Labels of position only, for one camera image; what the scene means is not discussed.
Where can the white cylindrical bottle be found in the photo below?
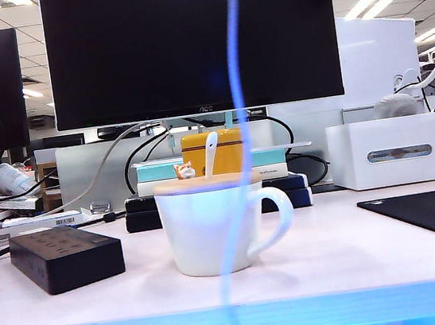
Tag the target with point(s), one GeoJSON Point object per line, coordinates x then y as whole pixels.
{"type": "Point", "coordinates": [11, 179]}

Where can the white ceramic mug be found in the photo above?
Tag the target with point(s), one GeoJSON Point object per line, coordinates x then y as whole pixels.
{"type": "Point", "coordinates": [195, 233]}

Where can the white spine book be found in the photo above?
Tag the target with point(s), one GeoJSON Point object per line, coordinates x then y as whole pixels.
{"type": "Point", "coordinates": [275, 171]}

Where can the stack of papers and books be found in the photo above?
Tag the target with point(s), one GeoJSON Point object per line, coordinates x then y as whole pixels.
{"type": "Point", "coordinates": [18, 204]}

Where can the gray round desk object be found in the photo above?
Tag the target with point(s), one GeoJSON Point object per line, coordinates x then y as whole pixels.
{"type": "Point", "coordinates": [394, 107]}

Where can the white board panel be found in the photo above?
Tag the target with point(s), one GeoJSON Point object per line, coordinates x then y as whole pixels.
{"type": "Point", "coordinates": [380, 61]}

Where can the black power strip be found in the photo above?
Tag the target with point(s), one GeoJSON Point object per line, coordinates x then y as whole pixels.
{"type": "Point", "coordinates": [74, 265]}

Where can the small white desk gadget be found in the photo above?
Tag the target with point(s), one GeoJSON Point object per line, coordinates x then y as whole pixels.
{"type": "Point", "coordinates": [409, 79]}

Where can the small orange cat figurine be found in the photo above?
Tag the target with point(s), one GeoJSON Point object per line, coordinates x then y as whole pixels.
{"type": "Point", "coordinates": [185, 170]}

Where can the brown wooden shelf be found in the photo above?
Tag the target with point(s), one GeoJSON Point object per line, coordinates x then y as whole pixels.
{"type": "Point", "coordinates": [51, 192]}

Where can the small clear plastic holder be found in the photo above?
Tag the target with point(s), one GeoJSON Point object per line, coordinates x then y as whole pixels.
{"type": "Point", "coordinates": [100, 208]}

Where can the yellow round tin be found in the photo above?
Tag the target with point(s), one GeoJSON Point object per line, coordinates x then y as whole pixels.
{"type": "Point", "coordinates": [225, 157]}

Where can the wooden mug lid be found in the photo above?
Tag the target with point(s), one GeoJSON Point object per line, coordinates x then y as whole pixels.
{"type": "Point", "coordinates": [188, 185]}

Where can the white ceramic spoon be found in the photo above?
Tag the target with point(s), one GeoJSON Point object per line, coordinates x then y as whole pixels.
{"type": "Point", "coordinates": [210, 147]}

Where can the black AOC monitor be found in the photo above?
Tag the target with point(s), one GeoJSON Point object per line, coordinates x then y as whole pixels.
{"type": "Point", "coordinates": [127, 54]}

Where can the white desk organizer box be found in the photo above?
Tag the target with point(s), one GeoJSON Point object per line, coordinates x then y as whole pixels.
{"type": "Point", "coordinates": [363, 175]}

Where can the black flat desk mat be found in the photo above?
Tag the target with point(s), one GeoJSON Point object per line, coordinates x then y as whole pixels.
{"type": "Point", "coordinates": [323, 188]}

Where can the teal cover book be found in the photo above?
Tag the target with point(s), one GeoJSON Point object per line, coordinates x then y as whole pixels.
{"type": "Point", "coordinates": [155, 173]}

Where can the frosted desk partition panel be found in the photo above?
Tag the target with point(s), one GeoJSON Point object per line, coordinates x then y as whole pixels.
{"type": "Point", "coordinates": [82, 168]}

